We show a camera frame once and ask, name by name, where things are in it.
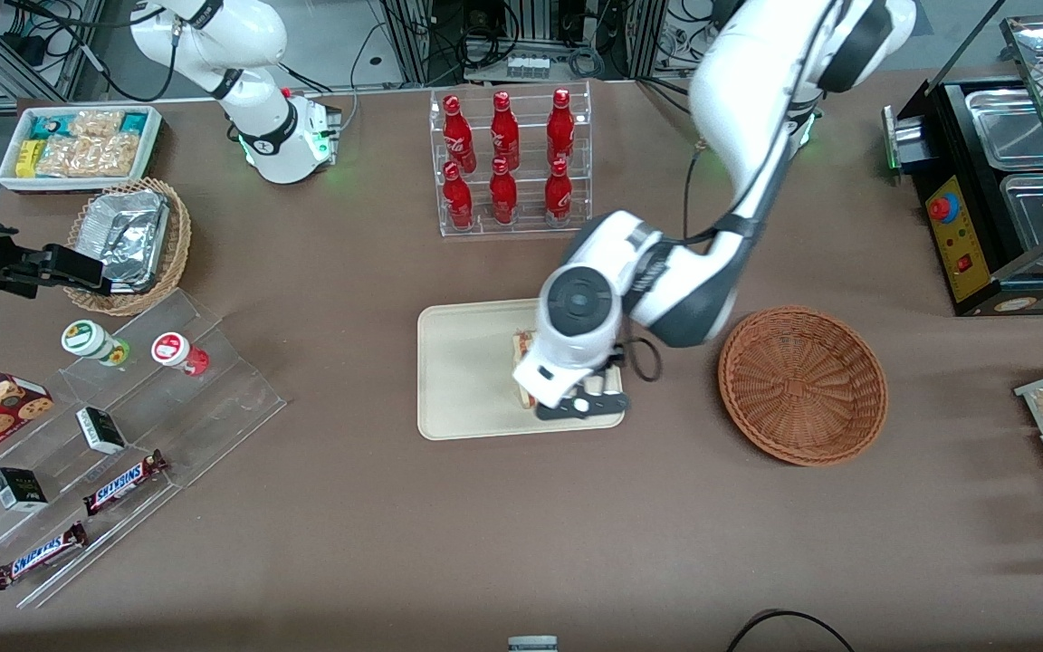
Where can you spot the red lid cup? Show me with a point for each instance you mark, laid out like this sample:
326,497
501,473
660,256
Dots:
168,347

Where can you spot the clear puffed snack bag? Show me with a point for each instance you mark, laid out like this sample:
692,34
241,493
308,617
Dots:
96,124
87,156

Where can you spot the green lid cup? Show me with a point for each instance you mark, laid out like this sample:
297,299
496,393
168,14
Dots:
82,337

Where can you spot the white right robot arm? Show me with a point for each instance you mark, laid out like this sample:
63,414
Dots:
282,149

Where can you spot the aluminium foil container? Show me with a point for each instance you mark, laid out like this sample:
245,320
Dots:
123,235

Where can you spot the glass warmer cover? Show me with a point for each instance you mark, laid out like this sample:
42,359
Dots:
1024,36

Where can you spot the black food warmer appliance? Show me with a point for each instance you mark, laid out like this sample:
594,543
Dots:
961,240

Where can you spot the small wicker basket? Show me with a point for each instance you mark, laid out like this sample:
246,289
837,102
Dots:
180,240

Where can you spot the small black box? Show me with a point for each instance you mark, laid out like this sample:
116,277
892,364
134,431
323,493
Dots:
100,430
19,489

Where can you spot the red cola bottle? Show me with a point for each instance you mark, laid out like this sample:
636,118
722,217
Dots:
458,136
504,134
503,197
560,131
458,204
559,197

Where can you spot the large round wicker basket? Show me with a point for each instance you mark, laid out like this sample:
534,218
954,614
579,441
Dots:
802,385

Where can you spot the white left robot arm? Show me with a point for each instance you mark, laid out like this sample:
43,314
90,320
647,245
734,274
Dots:
757,91

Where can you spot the aluminium frame post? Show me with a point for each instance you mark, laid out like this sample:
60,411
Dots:
644,36
413,41

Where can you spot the triangle sandwich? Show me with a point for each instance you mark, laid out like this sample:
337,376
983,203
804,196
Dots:
523,349

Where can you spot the small grey device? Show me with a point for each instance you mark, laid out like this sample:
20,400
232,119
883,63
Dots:
532,645

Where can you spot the clear acrylic stepped shelf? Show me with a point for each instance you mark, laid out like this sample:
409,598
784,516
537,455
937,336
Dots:
232,398

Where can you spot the yellow snack packet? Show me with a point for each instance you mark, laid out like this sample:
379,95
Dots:
28,158

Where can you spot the clear acrylic bottle rack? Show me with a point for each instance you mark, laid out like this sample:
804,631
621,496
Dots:
526,228

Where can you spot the white rectangular snack bin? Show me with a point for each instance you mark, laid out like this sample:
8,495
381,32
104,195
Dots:
78,185

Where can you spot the white power strip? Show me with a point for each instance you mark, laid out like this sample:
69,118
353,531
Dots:
528,67

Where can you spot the snickers bar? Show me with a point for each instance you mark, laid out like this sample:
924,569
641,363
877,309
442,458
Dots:
119,484
37,556

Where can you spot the beige rectangular tray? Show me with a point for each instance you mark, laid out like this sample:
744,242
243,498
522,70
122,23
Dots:
467,371

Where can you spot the teal snack packet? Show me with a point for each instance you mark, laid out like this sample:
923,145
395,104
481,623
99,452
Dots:
51,125
134,122

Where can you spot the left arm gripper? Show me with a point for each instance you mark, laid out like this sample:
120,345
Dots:
611,362

